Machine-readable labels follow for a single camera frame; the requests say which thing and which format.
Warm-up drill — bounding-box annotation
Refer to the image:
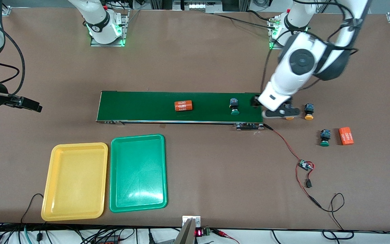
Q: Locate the small speed controller board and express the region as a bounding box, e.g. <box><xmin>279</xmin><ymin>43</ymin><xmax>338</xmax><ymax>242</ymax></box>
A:
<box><xmin>299</xmin><ymin>159</ymin><xmax>315</xmax><ymax>171</ymax></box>

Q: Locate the yellow plastic tray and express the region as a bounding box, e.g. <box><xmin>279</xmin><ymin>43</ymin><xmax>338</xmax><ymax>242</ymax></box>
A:
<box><xmin>41</xmin><ymin>142</ymin><xmax>108</xmax><ymax>221</ymax></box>

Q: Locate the green conveyor belt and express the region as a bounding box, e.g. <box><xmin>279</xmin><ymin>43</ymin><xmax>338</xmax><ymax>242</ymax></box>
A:
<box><xmin>96</xmin><ymin>91</ymin><xmax>265</xmax><ymax>131</ymax></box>

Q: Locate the lit metal rack unit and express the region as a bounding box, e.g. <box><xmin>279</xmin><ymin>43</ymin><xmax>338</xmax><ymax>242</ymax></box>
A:
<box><xmin>173</xmin><ymin>0</ymin><xmax>223</xmax><ymax>13</ymax></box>

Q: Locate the green plastic tray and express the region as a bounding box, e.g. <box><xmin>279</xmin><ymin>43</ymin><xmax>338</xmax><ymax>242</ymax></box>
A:
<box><xmin>109</xmin><ymin>134</ymin><xmax>168</xmax><ymax>213</ymax></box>

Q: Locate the red clip lead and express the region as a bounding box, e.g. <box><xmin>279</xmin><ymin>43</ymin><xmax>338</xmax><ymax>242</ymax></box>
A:
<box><xmin>212</xmin><ymin>229</ymin><xmax>240</xmax><ymax>244</ymax></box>

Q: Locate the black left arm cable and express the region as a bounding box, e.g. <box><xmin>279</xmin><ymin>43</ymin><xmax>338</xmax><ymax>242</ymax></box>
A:
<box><xmin>261</xmin><ymin>0</ymin><xmax>360</xmax><ymax>99</ymax></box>

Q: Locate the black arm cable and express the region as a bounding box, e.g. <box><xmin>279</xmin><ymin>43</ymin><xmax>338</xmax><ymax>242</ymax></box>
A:
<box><xmin>261</xmin><ymin>0</ymin><xmax>360</xmax><ymax>99</ymax></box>
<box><xmin>0</xmin><ymin>14</ymin><xmax>25</xmax><ymax>97</ymax></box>

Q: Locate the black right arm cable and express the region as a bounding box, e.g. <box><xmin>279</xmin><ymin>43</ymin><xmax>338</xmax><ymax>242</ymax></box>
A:
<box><xmin>0</xmin><ymin>14</ymin><xmax>25</xmax><ymax>97</ymax></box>

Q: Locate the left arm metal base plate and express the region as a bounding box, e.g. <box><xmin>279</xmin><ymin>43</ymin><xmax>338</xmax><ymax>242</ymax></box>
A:
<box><xmin>269</xmin><ymin>17</ymin><xmax>305</xmax><ymax>50</ymax></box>

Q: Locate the black base power cable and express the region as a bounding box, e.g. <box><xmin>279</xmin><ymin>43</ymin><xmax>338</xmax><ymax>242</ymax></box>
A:
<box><xmin>212</xmin><ymin>9</ymin><xmax>278</xmax><ymax>30</ymax></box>

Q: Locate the thin black looped cable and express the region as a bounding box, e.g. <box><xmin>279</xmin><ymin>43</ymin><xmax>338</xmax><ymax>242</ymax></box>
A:
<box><xmin>320</xmin><ymin>193</ymin><xmax>354</xmax><ymax>239</ymax></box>

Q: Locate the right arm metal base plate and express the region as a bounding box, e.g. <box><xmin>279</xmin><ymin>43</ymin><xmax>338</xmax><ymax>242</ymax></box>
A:
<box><xmin>90</xmin><ymin>10</ymin><xmax>129</xmax><ymax>47</ymax></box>

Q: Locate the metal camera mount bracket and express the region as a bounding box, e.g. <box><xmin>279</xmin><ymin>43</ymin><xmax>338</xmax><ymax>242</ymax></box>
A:
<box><xmin>173</xmin><ymin>216</ymin><xmax>201</xmax><ymax>244</ymax></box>

